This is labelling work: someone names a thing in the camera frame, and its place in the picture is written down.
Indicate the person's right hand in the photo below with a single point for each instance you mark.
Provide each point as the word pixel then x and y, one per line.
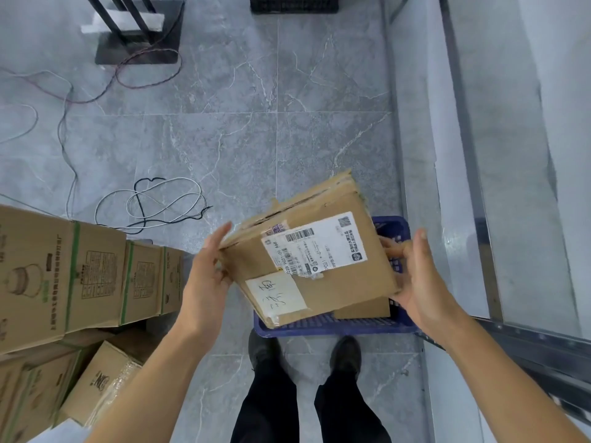
pixel 422 295

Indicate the person's left hand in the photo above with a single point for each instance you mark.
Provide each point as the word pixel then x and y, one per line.
pixel 203 290

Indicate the person's right thumb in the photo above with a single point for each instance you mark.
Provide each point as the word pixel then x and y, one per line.
pixel 420 249

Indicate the person's left thumb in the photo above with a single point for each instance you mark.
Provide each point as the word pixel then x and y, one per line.
pixel 218 237

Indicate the labelled cardboard parcel box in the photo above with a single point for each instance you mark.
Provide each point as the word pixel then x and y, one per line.
pixel 318 258

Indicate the person's left forearm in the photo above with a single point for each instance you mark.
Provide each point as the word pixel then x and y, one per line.
pixel 157 387

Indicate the person's right forearm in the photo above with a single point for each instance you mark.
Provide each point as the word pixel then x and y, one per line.
pixel 503 387

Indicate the plain small cardboard box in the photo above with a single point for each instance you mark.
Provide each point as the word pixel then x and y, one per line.
pixel 362 310

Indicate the black left shoe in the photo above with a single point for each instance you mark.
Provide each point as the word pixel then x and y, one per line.
pixel 264 352

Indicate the black shoe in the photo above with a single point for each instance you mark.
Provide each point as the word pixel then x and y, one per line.
pixel 346 357
pixel 264 352

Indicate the blue plastic basket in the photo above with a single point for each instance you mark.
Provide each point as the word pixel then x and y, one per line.
pixel 323 326

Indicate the black right shoe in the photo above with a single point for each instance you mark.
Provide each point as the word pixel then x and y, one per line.
pixel 346 357

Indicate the dark metal floor track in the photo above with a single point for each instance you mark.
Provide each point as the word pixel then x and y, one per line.
pixel 545 359

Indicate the black trousers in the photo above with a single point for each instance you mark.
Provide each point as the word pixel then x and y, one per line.
pixel 272 410

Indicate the taped cardboard box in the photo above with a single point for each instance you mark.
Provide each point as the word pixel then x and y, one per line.
pixel 99 385

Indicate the black metal stand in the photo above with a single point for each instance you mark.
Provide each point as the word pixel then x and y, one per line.
pixel 138 46

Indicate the printed cardboard carton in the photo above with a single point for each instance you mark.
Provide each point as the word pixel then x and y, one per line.
pixel 27 392

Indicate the black plastic crate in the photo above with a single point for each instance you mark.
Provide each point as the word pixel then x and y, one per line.
pixel 294 3

